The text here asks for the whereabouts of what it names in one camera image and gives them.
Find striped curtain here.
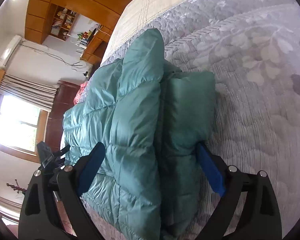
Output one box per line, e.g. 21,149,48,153
0,74,58,112

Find red patterned cloth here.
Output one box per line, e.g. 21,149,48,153
73,81,88,105

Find wooden desk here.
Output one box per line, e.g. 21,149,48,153
80,25,113,64

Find wall cables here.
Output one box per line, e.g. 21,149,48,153
21,41,84,68

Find dark wooden headboard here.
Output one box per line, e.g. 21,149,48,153
45,80,80,152

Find beige woven bed mat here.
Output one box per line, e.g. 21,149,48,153
101,0,185,65

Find teal puffer down jacket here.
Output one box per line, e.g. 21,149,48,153
63,29,216,239

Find wooden wardrobe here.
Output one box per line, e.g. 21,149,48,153
25,0,132,44

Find grey white quilted bedspread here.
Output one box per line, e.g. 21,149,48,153
80,0,300,239

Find white air conditioner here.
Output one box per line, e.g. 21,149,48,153
0,35,23,69

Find window with wooden frame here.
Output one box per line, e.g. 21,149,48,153
0,69,49,163

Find wall bookshelf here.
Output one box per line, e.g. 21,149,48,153
50,6,77,41

